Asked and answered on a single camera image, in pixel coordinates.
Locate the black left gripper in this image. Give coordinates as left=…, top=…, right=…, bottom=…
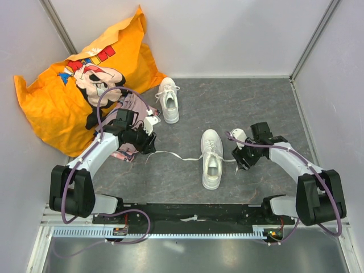
left=127, top=122, right=157, bottom=155

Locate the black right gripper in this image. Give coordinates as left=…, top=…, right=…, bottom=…
left=230, top=136, right=263, bottom=171

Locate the white sneaker with laces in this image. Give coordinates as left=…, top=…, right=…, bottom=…
left=148, top=129, right=235, bottom=190

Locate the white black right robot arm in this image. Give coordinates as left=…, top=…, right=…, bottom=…
left=227, top=122, right=347, bottom=226

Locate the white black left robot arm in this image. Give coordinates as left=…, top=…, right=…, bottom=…
left=49, top=109, right=160, bottom=224

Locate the pink patterned cloth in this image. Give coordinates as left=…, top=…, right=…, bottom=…
left=96, top=94, right=160, bottom=162

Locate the white tied sneaker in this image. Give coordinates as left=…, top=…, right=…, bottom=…
left=155, top=77, right=180, bottom=124

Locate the white tape scrap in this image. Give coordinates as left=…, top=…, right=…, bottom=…
left=180, top=214, right=206, bottom=222

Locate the orange cartoon print bag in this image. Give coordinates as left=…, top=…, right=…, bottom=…
left=14, top=9, right=164, bottom=157

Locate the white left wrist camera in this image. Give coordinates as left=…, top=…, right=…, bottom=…
left=143, top=115, right=161, bottom=135

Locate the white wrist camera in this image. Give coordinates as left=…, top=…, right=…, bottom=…
left=231, top=128, right=247, bottom=150
left=143, top=115, right=161, bottom=135

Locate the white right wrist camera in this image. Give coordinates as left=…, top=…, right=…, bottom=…
left=231, top=128, right=247, bottom=150

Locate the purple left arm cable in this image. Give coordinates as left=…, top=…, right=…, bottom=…
left=51, top=86, right=153, bottom=258

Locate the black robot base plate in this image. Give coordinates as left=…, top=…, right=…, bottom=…
left=92, top=202, right=295, bottom=235

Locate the slotted aluminium cable duct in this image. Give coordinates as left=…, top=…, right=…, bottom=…
left=52, top=226, right=268, bottom=239

